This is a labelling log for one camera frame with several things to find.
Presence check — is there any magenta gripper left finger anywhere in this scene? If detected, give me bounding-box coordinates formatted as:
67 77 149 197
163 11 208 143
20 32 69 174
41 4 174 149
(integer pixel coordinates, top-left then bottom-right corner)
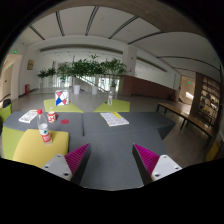
42 144 91 185

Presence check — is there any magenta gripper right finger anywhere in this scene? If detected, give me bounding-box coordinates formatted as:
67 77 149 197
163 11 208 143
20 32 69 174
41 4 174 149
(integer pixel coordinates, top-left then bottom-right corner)
132 144 181 185

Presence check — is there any clear water bottle red cap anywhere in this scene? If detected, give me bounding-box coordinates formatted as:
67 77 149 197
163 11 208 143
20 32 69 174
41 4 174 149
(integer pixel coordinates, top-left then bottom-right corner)
37 109 52 145

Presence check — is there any far clear water bottle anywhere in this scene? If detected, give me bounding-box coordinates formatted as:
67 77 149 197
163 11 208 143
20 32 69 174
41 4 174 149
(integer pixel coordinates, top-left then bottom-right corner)
107 91 113 106

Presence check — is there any yellow seat cushion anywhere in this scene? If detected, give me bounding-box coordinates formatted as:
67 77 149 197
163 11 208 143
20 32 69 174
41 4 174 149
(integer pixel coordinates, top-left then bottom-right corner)
13 129 69 167

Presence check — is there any red white patterned cup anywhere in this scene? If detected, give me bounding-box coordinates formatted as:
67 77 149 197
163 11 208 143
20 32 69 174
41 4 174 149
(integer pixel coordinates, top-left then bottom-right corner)
47 111 57 123

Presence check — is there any long wooden bench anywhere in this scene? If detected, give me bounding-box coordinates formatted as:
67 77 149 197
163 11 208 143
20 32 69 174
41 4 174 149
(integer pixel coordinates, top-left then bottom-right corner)
156 103 213 138

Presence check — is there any right yellow white magazine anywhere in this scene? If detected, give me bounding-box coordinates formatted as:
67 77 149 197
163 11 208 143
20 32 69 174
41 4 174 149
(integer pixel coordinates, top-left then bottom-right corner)
100 112 129 127

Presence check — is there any left open magazine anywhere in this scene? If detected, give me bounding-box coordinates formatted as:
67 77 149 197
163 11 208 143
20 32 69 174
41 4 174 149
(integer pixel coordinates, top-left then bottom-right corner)
19 110 37 123

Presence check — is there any colourful geometric cube box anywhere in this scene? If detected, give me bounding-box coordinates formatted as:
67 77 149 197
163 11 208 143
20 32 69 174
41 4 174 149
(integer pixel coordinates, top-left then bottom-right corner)
55 90 69 106

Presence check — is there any green chair left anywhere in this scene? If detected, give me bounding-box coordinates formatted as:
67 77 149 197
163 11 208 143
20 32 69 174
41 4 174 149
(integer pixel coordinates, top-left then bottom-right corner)
0 99 12 122

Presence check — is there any wooden bookshelf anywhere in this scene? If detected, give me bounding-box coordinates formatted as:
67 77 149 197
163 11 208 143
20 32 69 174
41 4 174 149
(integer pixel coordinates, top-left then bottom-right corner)
191 73 220 119

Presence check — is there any red fire extinguisher box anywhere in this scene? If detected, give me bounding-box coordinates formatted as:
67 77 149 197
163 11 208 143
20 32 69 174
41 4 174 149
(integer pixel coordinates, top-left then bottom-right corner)
25 84 30 95

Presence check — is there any potted plant far left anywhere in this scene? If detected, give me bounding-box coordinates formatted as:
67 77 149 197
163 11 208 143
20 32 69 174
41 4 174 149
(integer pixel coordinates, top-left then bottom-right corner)
37 68 56 87

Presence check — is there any potted plant white pot centre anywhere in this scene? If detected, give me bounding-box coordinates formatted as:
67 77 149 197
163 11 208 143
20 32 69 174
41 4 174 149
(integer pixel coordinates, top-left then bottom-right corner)
69 59 90 95

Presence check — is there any potted plant right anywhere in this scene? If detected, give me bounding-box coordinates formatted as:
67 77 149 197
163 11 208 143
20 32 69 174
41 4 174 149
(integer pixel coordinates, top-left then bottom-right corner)
100 58 126 89

